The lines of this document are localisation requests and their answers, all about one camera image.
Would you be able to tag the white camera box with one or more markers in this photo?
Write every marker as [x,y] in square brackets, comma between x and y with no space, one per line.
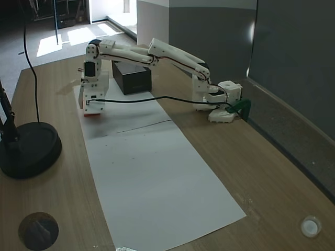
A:
[95,105]

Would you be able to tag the black round lamp base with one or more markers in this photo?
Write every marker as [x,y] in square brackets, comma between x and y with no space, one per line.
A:
[34,149]

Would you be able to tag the orange cube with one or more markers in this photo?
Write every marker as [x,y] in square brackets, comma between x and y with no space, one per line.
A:
[91,115]

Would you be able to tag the dark brown box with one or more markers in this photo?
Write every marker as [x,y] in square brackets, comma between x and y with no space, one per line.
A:
[133,81]

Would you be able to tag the white paper sheet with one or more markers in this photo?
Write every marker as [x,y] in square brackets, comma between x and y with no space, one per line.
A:
[131,115]
[157,183]

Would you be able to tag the green clamp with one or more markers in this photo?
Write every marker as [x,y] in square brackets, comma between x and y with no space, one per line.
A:
[242,104]

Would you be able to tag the white round cap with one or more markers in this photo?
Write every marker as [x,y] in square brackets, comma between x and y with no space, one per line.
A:
[311,226]

